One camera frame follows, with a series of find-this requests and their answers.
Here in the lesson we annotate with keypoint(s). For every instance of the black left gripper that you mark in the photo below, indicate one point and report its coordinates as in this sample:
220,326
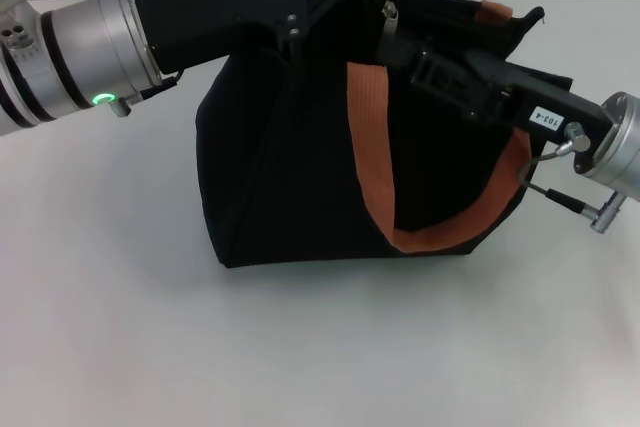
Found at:
220,17

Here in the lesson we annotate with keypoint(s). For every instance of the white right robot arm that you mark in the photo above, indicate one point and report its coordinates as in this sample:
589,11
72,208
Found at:
620,142

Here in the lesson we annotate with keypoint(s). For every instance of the silver zipper pull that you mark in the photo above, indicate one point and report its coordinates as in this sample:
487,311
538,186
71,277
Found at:
391,22

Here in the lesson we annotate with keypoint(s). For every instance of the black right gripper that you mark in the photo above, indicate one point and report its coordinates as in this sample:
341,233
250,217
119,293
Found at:
540,102

